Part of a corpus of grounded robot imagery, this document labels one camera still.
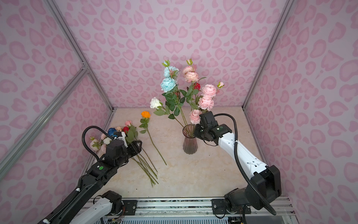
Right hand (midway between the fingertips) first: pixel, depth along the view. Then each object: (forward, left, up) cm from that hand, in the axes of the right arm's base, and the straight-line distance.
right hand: (195, 131), depth 80 cm
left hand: (-7, +31, -1) cm, 32 cm away
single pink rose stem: (+18, +49, -17) cm, 55 cm away
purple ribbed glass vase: (+3, +3, -20) cm, 20 cm away
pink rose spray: (0, +1, +13) cm, 13 cm away
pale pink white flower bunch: (-1, +63, -17) cm, 65 cm away
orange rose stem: (+26, +38, -16) cm, 48 cm away
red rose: (+13, +50, -16) cm, 54 cm away
